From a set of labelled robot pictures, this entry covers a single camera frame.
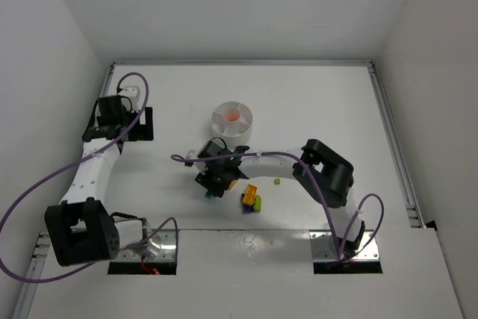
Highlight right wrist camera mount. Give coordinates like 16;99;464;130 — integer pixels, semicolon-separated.
184;149;205;172

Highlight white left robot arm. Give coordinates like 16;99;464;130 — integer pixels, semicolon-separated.
44;86;154;267

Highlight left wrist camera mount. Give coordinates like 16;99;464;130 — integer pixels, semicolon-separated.
119;86;140;112

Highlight metal base plate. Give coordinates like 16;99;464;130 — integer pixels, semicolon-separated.
309;231;380;263
112;229;177;264

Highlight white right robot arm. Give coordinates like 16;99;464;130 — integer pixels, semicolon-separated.
193;139;364;255

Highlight blue lego brick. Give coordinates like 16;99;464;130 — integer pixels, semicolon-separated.
240;193;255;214

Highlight yellow lego plate brick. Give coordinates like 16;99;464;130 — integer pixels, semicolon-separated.
241;185;258;206

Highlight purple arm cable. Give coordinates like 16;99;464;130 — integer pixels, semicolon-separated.
170;151;385;262
0;71;179;283

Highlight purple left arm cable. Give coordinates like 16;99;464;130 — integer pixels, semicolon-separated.
0;71;179;283

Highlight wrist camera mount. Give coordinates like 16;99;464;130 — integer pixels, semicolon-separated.
119;86;140;112
184;149;205;172

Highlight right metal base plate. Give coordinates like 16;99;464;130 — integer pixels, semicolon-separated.
309;231;380;263

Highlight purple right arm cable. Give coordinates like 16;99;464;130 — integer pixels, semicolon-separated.
170;151;385;262

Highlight lime green curved lego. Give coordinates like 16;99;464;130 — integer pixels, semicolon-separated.
253;196;262;213

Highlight white round divided container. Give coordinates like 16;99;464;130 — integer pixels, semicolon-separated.
210;102;253;147

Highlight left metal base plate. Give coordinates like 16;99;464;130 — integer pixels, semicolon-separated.
112;229;177;264

